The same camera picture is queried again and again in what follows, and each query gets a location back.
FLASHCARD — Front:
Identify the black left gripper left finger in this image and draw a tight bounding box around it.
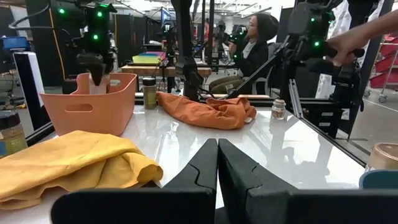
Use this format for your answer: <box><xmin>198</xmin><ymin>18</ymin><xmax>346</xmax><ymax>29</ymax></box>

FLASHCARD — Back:
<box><xmin>161</xmin><ymin>138</ymin><xmax>218</xmax><ymax>190</ymax></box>

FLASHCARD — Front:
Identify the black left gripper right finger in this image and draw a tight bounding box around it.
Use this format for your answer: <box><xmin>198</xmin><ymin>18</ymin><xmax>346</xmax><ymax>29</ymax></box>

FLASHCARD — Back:
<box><xmin>218</xmin><ymin>138</ymin><xmax>298</xmax><ymax>191</ymax></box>

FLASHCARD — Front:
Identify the small clear glass spice jar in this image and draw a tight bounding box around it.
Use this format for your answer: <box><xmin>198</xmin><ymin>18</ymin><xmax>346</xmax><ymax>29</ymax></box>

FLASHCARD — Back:
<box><xmin>270</xmin><ymin>98</ymin><xmax>287</xmax><ymax>121</ymax></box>

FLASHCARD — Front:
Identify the black-lidded tan spice jar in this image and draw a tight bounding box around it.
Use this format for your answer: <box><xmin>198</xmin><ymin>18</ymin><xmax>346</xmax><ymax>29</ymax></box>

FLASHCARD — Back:
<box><xmin>0</xmin><ymin>110</ymin><xmax>29</xmax><ymax>159</ymax></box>

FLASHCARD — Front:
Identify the large cream-labelled spice jar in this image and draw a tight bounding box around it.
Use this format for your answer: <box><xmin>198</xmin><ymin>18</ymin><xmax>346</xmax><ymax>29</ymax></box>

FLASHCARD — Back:
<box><xmin>363</xmin><ymin>142</ymin><xmax>398</xmax><ymax>174</ymax></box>

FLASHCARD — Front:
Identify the person's forearm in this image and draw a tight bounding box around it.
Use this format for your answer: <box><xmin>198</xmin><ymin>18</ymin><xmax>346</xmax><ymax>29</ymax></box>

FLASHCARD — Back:
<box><xmin>357</xmin><ymin>9</ymin><xmax>398</xmax><ymax>43</ymax></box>

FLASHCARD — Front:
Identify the wooden background table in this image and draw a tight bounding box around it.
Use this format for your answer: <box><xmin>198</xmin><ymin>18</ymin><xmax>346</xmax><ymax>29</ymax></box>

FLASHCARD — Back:
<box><xmin>121</xmin><ymin>64</ymin><xmax>212</xmax><ymax>78</ymax></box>

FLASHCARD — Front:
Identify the orange plastic bin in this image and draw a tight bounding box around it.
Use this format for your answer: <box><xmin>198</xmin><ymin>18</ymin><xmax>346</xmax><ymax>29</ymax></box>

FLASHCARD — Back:
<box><xmin>39</xmin><ymin>72</ymin><xmax>138</xmax><ymax>137</ymax></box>

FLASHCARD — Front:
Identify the stack of coloured sheets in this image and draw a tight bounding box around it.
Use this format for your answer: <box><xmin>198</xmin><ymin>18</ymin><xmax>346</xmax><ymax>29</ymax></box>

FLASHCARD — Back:
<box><xmin>132</xmin><ymin>51</ymin><xmax>168</xmax><ymax>65</ymax></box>

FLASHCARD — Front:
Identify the orange cloth napkin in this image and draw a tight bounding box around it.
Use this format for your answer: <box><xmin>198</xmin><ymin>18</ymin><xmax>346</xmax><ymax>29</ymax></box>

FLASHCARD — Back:
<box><xmin>155</xmin><ymin>91</ymin><xmax>257</xmax><ymax>131</ymax></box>

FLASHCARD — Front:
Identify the black-lidded olive spice jar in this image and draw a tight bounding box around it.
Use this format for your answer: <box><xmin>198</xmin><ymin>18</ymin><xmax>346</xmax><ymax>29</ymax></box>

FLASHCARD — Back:
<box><xmin>142</xmin><ymin>77</ymin><xmax>158</xmax><ymax>110</ymax></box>

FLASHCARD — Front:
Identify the white and black tower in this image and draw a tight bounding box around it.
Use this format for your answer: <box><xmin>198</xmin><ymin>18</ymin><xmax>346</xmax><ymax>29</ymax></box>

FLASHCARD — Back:
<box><xmin>12</xmin><ymin>51</ymin><xmax>50</xmax><ymax>130</ymax></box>

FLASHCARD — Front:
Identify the background monitor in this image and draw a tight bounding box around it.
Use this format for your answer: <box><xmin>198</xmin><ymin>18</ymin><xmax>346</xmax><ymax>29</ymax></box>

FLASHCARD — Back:
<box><xmin>160</xmin><ymin>7</ymin><xmax>172</xmax><ymax>27</ymax></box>

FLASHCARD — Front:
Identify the blue plastic crate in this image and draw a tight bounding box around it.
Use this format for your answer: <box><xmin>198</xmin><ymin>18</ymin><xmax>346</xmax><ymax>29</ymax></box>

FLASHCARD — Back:
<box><xmin>1</xmin><ymin>36</ymin><xmax>32</xmax><ymax>52</ymax></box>

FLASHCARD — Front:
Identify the yellow cloth napkin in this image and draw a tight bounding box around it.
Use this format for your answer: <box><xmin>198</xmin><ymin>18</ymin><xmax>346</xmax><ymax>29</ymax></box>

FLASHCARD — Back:
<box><xmin>0</xmin><ymin>129</ymin><xmax>164</xmax><ymax>211</ymax></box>

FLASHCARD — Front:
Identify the grey office chair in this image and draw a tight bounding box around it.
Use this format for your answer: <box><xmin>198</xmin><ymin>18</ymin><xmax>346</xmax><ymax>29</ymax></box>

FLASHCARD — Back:
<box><xmin>248</xmin><ymin>42</ymin><xmax>282</xmax><ymax>96</ymax></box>

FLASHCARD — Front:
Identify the seated person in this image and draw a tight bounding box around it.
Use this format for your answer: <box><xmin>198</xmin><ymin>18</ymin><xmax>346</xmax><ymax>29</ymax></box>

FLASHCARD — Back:
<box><xmin>208</xmin><ymin>12</ymin><xmax>280</xmax><ymax>96</ymax></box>

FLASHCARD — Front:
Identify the teal plastic bin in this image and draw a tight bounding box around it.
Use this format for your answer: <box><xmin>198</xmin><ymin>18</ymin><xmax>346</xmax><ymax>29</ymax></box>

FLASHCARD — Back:
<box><xmin>358</xmin><ymin>169</ymin><xmax>398</xmax><ymax>190</ymax></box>

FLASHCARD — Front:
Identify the person's hand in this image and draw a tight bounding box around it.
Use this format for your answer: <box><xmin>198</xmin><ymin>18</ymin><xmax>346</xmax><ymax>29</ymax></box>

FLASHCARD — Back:
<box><xmin>326</xmin><ymin>29</ymin><xmax>369</xmax><ymax>68</ymax></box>

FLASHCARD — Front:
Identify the red shelf cart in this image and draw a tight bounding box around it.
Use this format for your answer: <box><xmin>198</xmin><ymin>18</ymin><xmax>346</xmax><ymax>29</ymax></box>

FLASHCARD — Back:
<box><xmin>363</xmin><ymin>30</ymin><xmax>398</xmax><ymax>104</ymax></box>

